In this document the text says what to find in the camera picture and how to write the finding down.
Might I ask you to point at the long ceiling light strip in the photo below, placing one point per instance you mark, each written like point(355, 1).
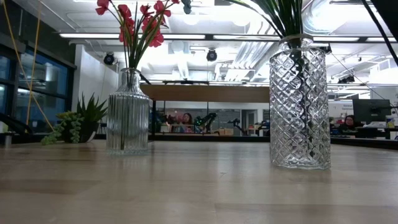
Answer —
point(186, 36)

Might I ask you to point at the diamond-pattern clear glass vase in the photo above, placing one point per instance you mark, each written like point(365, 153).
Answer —
point(300, 109)

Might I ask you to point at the silver metal post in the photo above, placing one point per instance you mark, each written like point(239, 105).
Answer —
point(8, 140)

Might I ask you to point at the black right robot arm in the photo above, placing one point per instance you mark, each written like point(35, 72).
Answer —
point(391, 9)

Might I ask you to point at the ribbed clear glass vase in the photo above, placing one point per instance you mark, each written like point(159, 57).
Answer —
point(127, 124)

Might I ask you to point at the blue artificial flower bunch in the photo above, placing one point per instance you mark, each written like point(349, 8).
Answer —
point(289, 18)

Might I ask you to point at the person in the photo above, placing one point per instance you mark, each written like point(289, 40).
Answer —
point(349, 122)
point(186, 119)

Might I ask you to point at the black diagonal frame brace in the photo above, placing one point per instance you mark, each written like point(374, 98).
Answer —
point(15, 123)

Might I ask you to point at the red artificial flower bunch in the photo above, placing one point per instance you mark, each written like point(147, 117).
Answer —
point(156, 40)

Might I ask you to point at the potted artificial succulent plant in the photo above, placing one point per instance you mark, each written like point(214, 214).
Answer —
point(84, 132)

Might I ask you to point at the background black robot arm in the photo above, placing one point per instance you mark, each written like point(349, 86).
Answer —
point(237, 126)

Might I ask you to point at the black computer monitor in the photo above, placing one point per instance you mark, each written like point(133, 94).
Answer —
point(371, 110)

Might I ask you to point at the black office desk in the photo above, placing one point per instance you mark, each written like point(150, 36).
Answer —
point(374, 132)

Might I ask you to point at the silver ceiling air duct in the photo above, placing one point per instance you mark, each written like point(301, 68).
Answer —
point(314, 18)

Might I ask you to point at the black ceiling-mounted camera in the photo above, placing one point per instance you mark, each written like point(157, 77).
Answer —
point(328, 49)

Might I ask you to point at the black table edge rail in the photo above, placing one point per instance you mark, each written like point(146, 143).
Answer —
point(202, 137)

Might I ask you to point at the black ceiling spotlight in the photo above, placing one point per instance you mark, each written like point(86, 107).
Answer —
point(211, 55)
point(109, 58)

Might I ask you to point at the round white ceiling lamp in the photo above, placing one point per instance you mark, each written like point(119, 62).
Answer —
point(192, 20)

